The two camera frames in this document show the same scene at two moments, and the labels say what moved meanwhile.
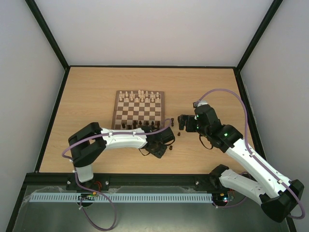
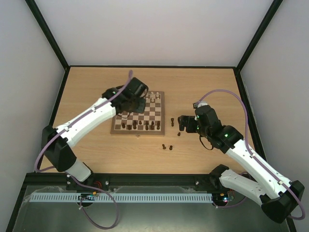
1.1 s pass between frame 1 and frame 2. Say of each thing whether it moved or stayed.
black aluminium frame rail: stayed
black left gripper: moved
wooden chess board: stayed
